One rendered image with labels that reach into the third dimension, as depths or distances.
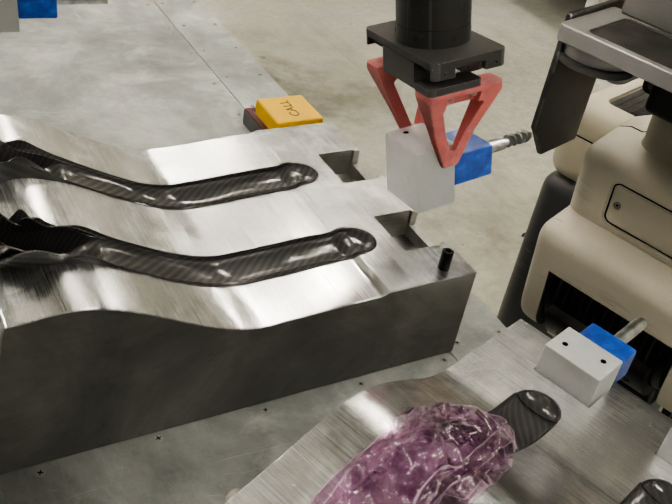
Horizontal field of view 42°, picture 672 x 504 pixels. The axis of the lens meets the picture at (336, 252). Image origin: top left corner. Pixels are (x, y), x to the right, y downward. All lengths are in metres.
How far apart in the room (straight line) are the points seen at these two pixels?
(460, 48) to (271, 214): 0.22
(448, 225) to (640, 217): 1.49
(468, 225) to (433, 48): 1.82
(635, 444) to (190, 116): 0.64
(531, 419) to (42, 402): 0.35
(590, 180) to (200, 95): 0.48
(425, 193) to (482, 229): 1.76
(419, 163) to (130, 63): 0.58
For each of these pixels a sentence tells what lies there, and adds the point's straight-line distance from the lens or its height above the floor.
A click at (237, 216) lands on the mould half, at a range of 0.75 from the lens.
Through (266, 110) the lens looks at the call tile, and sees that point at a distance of 1.03.
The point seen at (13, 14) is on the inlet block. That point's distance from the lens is 1.01.
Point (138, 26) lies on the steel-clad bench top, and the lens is 1.30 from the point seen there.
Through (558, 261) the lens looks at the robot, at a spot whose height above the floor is 0.77.
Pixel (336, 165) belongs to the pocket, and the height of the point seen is 0.87.
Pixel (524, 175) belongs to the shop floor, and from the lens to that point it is 2.80.
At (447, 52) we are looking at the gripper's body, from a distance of 0.66.
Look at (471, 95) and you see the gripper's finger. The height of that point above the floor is 1.03.
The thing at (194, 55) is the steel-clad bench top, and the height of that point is 0.80.
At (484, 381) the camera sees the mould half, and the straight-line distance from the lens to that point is 0.69.
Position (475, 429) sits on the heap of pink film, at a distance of 0.57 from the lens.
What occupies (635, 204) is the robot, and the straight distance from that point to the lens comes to 0.99.
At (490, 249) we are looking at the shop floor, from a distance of 2.40.
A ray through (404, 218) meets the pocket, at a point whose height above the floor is 0.88.
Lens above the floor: 1.31
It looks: 36 degrees down
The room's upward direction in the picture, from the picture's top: 11 degrees clockwise
